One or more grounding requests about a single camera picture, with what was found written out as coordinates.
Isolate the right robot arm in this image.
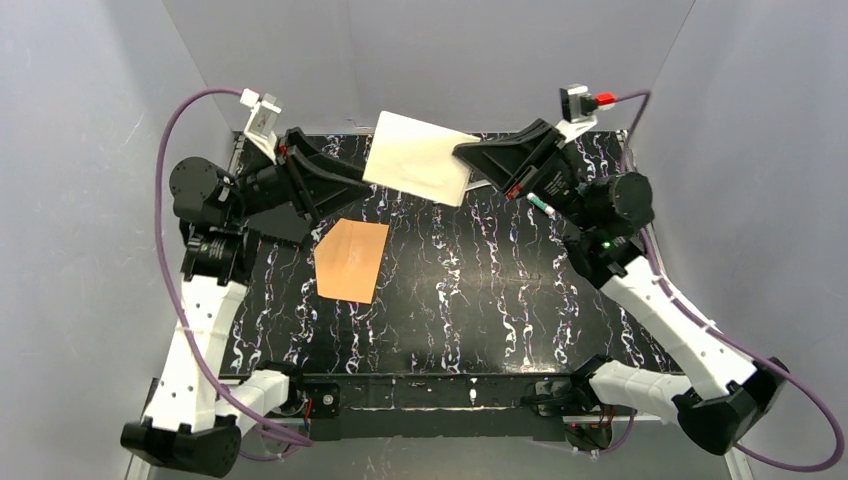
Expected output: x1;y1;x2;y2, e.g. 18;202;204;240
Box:
453;120;784;455

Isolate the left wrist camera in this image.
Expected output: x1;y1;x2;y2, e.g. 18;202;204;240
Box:
240;88;282;163

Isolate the tan letter paper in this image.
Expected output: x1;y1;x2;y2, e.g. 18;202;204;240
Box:
363;111;480;207

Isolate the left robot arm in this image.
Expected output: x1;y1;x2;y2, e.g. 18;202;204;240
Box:
120;128;369;478

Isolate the orange envelope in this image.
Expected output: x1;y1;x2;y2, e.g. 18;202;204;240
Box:
314;219;389;304

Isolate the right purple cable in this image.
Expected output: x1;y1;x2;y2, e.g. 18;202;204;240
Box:
612;90;846;475

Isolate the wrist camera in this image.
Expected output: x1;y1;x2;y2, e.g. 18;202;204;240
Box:
240;88;282;163
556;84;618;143

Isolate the silver open-end wrench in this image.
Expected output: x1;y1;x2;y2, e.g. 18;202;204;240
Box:
465;180;492;192

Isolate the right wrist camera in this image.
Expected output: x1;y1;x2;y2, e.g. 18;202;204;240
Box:
556;84;618;143

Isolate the aluminium front frame rail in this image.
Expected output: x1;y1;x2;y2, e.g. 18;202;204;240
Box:
120;363;752;478

